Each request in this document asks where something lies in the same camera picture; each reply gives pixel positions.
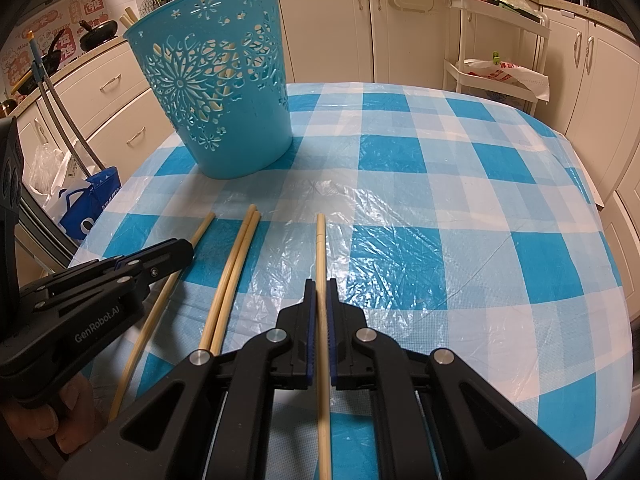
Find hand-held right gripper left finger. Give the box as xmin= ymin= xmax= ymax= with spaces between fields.
xmin=57 ymin=279 xmax=317 ymax=480

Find black frying pan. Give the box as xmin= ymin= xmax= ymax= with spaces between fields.
xmin=77 ymin=20 xmax=121 ymax=51

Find blue checkered plastic tablecloth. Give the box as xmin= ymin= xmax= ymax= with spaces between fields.
xmin=67 ymin=80 xmax=633 ymax=480

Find white trolley cart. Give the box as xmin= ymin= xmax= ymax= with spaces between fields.
xmin=442 ymin=0 xmax=551 ymax=116

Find person's left hand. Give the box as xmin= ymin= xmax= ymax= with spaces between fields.
xmin=0 ymin=374 xmax=121 ymax=457

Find blue shopping bag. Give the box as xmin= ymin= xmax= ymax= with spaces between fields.
xmin=60 ymin=167 xmax=123 ymax=241

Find grey pole with blue grip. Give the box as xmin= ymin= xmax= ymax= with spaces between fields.
xmin=27 ymin=32 xmax=85 ymax=172

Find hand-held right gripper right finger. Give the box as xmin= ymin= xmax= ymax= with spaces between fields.
xmin=326 ymin=277 xmax=586 ymax=480

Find red and white plastic bag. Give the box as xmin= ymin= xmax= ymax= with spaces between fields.
xmin=462 ymin=57 xmax=551 ymax=103

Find cream kitchen cabinets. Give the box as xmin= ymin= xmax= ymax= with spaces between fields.
xmin=15 ymin=0 xmax=640 ymax=271

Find blue perforated plastic basket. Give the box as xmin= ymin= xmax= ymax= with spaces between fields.
xmin=123 ymin=0 xmax=293 ymax=181

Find red cartoon wall stickers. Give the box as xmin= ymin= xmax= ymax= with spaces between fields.
xmin=0 ymin=0 xmax=108 ymax=86

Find dark wok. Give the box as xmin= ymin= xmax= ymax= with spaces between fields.
xmin=12 ymin=30 xmax=66 ymax=93

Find plain grey pole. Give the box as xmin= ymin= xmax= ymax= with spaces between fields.
xmin=41 ymin=77 xmax=104 ymax=172

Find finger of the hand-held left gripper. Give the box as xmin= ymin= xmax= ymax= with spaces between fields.
xmin=34 ymin=238 xmax=195 ymax=322
xmin=19 ymin=257 xmax=127 ymax=302

